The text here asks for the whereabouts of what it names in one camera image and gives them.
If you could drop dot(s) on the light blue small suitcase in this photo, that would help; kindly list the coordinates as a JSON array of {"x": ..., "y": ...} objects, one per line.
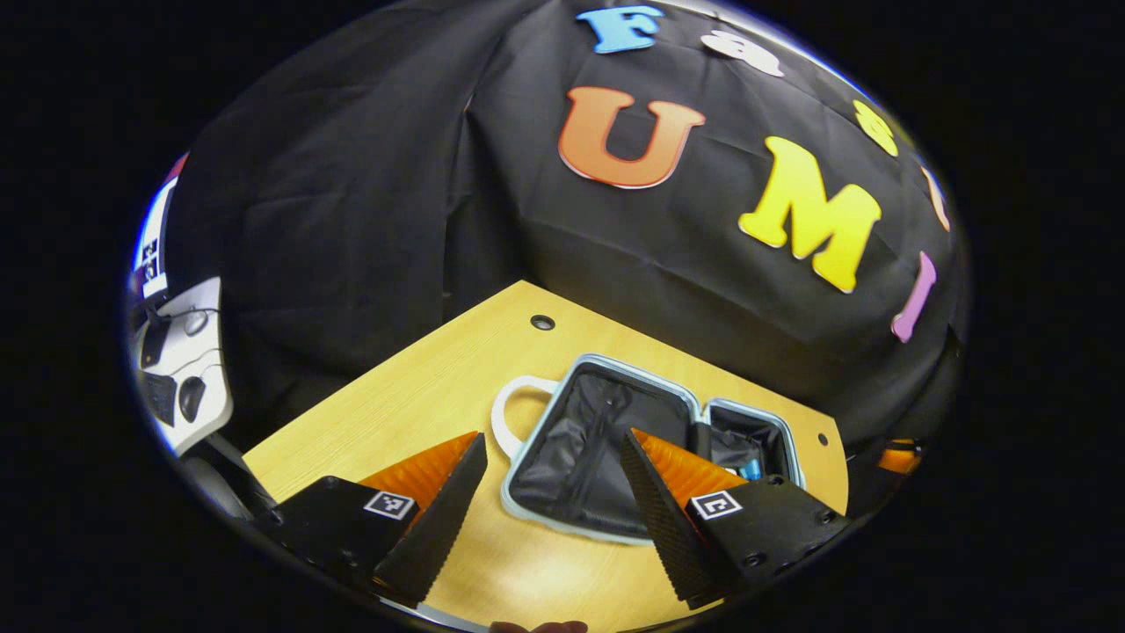
[{"x": 571, "y": 457}]

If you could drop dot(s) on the black keyboard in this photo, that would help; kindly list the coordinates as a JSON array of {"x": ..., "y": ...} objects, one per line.
[{"x": 160, "y": 397}]

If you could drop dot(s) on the black desk device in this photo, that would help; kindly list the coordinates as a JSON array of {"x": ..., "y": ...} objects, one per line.
[{"x": 155, "y": 341}]

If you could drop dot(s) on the black computer mouse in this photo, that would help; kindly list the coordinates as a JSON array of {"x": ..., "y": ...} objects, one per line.
[{"x": 192, "y": 397}]

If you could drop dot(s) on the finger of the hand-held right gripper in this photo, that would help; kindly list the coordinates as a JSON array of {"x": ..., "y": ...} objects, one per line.
[{"x": 898, "y": 459}]

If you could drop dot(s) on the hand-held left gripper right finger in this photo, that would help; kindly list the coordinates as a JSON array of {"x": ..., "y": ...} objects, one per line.
[{"x": 659, "y": 519}]

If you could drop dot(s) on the grey round desk object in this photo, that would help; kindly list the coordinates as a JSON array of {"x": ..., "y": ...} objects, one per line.
[{"x": 195, "y": 322}]

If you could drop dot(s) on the white desk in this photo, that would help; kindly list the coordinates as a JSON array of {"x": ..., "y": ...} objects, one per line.
[{"x": 211, "y": 360}]

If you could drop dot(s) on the black backdrop cloth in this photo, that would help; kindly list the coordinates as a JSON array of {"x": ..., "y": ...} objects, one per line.
[{"x": 395, "y": 176}]

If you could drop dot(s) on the white sheet with printed squares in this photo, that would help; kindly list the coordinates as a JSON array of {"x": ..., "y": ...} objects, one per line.
[{"x": 151, "y": 255}]

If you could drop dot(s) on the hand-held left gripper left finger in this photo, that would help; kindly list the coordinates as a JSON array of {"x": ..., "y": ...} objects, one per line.
[{"x": 439, "y": 527}]

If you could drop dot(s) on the grey chair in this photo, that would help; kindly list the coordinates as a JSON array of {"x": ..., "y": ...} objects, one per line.
[{"x": 220, "y": 479}]

